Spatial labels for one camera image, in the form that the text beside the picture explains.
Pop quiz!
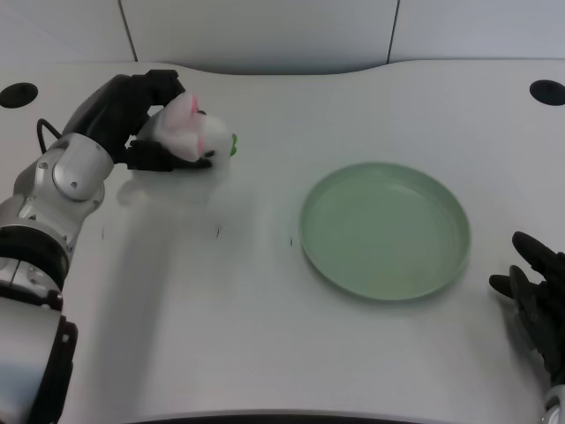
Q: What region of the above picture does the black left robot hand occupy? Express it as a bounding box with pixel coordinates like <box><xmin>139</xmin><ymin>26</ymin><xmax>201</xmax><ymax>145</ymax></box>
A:
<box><xmin>61</xmin><ymin>69</ymin><xmax>214</xmax><ymax>172</ymax></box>

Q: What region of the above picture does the white plush rabbit doll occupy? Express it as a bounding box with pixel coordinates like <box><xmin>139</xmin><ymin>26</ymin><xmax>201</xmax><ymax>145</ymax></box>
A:
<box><xmin>136</xmin><ymin>90</ymin><xmax>240</xmax><ymax>163</ymax></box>

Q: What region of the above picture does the green round plate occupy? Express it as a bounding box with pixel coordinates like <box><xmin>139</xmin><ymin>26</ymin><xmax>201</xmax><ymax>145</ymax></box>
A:
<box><xmin>298</xmin><ymin>162</ymin><xmax>471</xmax><ymax>304</ymax></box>

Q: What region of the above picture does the black round cable grommet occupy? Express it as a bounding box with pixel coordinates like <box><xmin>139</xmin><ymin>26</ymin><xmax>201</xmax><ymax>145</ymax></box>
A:
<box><xmin>0</xmin><ymin>82</ymin><xmax>40</xmax><ymax>109</ymax></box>
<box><xmin>528</xmin><ymin>79</ymin><xmax>565</xmax><ymax>106</ymax></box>

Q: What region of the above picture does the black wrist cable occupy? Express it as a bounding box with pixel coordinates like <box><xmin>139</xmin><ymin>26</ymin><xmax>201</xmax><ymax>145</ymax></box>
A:
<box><xmin>35</xmin><ymin>117</ymin><xmax>64</xmax><ymax>155</ymax></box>

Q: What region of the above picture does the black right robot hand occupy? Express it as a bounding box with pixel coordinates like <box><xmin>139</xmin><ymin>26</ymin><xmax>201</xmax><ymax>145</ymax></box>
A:
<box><xmin>488</xmin><ymin>231</ymin><xmax>565</xmax><ymax>388</ymax></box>

